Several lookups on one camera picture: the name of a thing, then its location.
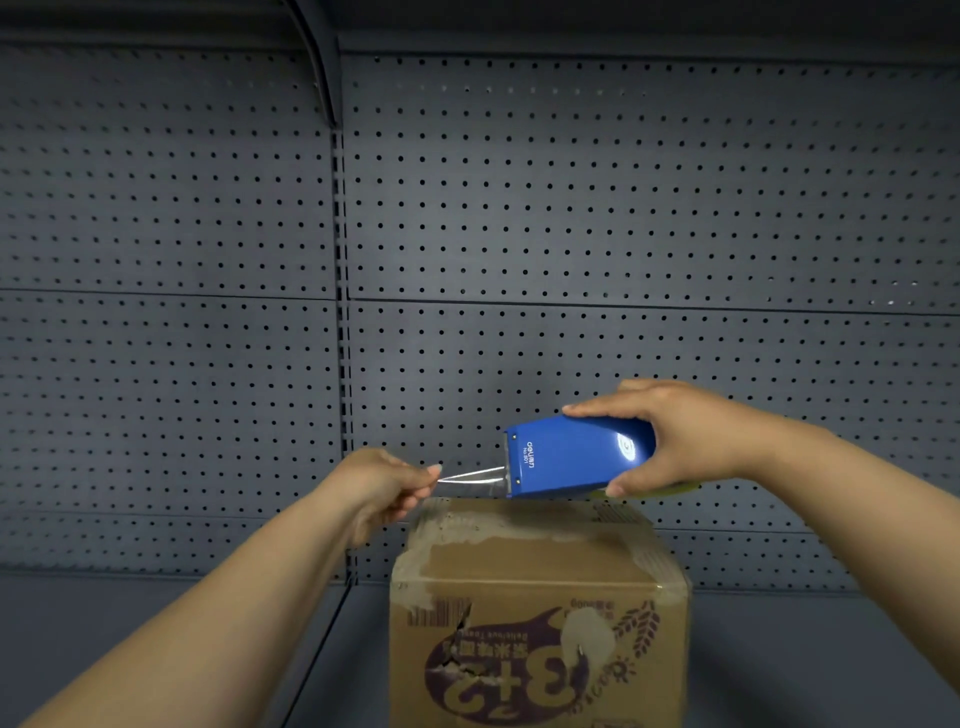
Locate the person's right hand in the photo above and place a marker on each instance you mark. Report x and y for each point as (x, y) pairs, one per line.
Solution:
(697, 442)

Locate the person's left hand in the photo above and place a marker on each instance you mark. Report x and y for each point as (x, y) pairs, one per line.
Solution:
(382, 487)

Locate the blue tape dispenser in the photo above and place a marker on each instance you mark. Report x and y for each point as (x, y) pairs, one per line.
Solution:
(570, 457)

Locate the brown printed cardboard box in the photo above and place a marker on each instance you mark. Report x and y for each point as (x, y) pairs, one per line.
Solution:
(540, 562)

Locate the person's right forearm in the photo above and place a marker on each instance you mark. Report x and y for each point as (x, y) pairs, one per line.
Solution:
(862, 510)

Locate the person's left forearm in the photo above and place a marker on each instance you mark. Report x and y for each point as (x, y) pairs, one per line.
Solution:
(210, 622)

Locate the grey perforated shelf back panel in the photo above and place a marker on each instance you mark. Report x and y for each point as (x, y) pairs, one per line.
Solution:
(637, 225)
(150, 300)

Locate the dark grey upper shelf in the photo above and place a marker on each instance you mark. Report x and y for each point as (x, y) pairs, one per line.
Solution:
(637, 26)

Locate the grey slotted upright post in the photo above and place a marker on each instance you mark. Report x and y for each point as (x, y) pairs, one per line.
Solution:
(343, 337)

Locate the curved dark shelf bracket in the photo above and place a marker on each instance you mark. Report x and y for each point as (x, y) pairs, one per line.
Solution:
(319, 60)

